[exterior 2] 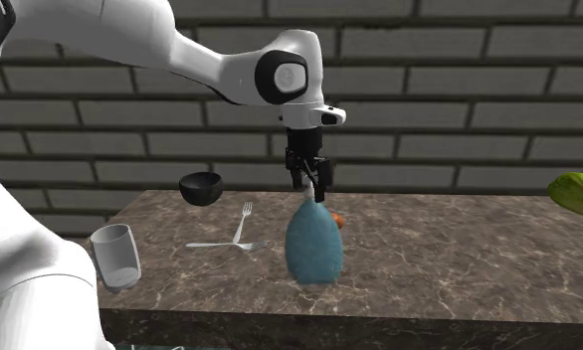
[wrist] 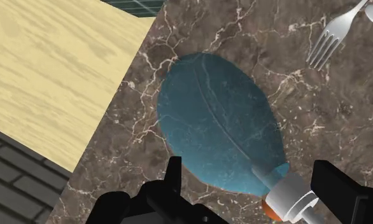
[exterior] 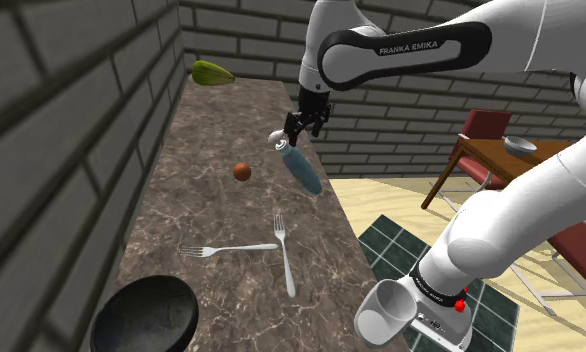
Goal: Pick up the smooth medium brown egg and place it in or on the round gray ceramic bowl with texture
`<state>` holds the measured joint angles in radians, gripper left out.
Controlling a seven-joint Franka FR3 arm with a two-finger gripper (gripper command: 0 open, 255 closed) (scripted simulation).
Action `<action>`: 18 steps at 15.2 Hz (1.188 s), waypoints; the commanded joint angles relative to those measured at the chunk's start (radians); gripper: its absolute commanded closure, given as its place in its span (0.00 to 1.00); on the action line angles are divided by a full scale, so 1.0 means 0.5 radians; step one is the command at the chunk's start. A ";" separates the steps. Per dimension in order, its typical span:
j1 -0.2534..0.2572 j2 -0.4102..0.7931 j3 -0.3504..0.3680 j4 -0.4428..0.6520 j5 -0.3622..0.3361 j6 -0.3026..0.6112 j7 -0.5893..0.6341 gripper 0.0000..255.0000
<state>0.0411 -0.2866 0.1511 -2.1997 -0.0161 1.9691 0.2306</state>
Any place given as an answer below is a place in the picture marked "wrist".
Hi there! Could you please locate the pale wood cabinet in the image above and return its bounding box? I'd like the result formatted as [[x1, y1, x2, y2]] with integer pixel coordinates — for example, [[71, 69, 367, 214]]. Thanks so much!
[[0, 0, 157, 173]]

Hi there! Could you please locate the silver fork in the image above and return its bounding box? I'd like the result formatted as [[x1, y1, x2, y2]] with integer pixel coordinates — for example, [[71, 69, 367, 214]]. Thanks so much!
[[306, 0, 370, 71]]

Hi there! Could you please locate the blue bulb with grey nozzle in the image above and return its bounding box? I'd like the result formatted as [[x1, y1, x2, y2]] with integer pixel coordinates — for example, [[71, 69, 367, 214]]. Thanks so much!
[[156, 52, 327, 224]]

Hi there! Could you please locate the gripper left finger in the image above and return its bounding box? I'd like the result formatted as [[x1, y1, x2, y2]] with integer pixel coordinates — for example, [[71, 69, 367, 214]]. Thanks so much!
[[85, 156, 229, 224]]

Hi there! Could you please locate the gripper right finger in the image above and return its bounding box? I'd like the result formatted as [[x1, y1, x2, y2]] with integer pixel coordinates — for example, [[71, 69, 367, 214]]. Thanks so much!
[[310, 159, 373, 224]]

